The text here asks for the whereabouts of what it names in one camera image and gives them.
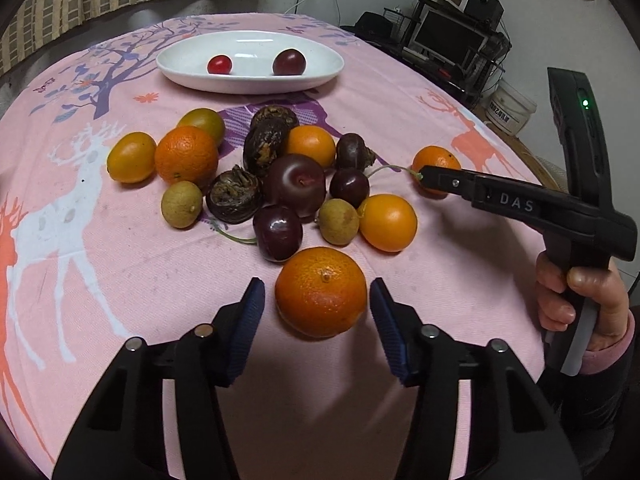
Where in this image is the smooth orange kumquat front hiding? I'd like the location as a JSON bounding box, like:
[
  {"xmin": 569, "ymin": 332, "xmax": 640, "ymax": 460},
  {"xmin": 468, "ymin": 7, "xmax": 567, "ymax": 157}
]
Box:
[{"xmin": 357, "ymin": 194, "xmax": 418, "ymax": 254}]

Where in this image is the large front orange mandarin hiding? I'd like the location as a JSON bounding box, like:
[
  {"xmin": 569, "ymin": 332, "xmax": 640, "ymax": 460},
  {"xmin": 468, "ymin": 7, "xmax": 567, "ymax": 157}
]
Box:
[{"xmin": 274, "ymin": 247, "xmax": 368, "ymax": 339}]

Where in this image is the dark cherry with stem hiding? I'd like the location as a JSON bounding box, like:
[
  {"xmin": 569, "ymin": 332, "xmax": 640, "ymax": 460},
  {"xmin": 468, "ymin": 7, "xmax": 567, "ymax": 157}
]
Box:
[{"xmin": 213, "ymin": 205, "xmax": 304, "ymax": 263}]

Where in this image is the right hand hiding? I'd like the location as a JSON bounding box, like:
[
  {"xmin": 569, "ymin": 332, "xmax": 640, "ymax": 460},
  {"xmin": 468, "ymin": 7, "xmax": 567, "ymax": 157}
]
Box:
[{"xmin": 535, "ymin": 252, "xmax": 629, "ymax": 351}]

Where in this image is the white plastic bucket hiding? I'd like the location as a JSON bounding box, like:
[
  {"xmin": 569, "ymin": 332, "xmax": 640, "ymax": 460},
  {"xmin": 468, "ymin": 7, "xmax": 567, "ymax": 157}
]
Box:
[{"xmin": 486, "ymin": 78, "xmax": 537, "ymax": 136}]

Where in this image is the pink right sleeve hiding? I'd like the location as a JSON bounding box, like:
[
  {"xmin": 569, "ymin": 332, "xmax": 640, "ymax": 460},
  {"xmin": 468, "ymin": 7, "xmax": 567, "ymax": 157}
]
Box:
[{"xmin": 579, "ymin": 310, "xmax": 634, "ymax": 375}]

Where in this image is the small dark cherry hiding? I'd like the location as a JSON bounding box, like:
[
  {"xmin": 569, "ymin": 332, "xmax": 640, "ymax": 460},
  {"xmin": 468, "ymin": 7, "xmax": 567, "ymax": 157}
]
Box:
[{"xmin": 328, "ymin": 162, "xmax": 422, "ymax": 209}]

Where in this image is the longan right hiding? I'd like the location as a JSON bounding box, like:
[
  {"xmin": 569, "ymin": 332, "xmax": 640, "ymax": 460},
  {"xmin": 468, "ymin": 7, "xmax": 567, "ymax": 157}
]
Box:
[{"xmin": 317, "ymin": 198, "xmax": 360, "ymax": 246}]

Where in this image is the orange kumquat centre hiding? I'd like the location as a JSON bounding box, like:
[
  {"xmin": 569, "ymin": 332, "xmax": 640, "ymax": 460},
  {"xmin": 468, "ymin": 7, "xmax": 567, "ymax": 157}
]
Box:
[{"xmin": 286, "ymin": 125, "xmax": 336, "ymax": 169}]

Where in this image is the large dark plum centre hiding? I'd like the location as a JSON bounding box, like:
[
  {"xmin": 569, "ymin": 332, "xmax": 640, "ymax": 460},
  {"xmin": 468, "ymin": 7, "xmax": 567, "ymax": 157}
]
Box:
[{"xmin": 262, "ymin": 154, "xmax": 326, "ymax": 221}]

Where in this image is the black speaker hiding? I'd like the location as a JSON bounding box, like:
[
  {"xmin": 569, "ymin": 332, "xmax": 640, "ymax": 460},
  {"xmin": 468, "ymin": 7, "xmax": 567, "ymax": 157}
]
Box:
[{"xmin": 463, "ymin": 0, "xmax": 503, "ymax": 30}]

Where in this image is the water chestnut middle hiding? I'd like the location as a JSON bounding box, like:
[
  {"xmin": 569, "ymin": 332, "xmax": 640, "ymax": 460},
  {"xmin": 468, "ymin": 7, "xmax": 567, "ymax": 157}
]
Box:
[{"xmin": 243, "ymin": 118, "xmax": 291, "ymax": 179}]

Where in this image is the dark plum on plate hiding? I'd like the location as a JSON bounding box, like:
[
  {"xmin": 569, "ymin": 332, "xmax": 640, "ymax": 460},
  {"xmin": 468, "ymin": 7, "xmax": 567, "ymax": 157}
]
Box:
[{"xmin": 272, "ymin": 49, "xmax": 307, "ymax": 76}]

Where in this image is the water chestnut lower left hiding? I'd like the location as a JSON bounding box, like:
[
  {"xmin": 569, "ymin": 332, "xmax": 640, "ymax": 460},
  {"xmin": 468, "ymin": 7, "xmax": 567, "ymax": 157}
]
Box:
[{"xmin": 205, "ymin": 165, "xmax": 264, "ymax": 224}]

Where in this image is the white oval plate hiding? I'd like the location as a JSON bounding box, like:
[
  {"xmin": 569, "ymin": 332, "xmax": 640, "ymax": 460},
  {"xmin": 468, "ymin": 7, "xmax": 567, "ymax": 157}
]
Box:
[{"xmin": 156, "ymin": 30, "xmax": 345, "ymax": 96}]

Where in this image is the greenish yellow kumquat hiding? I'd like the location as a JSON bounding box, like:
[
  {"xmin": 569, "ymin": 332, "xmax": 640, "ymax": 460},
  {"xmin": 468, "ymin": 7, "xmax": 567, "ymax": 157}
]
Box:
[{"xmin": 177, "ymin": 107, "xmax": 226, "ymax": 148}]

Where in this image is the pink deer tablecloth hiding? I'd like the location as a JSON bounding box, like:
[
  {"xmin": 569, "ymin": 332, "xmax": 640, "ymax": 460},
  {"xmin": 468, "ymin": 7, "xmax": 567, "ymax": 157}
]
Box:
[{"xmin": 1, "ymin": 13, "xmax": 544, "ymax": 479}]

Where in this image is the red cherry tomato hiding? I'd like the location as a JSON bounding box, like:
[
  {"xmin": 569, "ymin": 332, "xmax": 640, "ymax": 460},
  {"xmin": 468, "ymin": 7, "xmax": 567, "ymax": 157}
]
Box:
[{"xmin": 206, "ymin": 54, "xmax": 232, "ymax": 75}]

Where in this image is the textured mandarin left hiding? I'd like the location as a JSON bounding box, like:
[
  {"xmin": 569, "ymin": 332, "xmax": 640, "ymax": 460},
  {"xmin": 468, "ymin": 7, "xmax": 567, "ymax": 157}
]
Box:
[{"xmin": 154, "ymin": 126, "xmax": 218, "ymax": 190}]

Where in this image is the yellow-orange kumquat far left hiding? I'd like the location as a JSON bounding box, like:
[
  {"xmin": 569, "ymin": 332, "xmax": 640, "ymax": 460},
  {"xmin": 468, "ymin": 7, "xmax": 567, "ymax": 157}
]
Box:
[{"xmin": 106, "ymin": 132, "xmax": 156, "ymax": 184}]

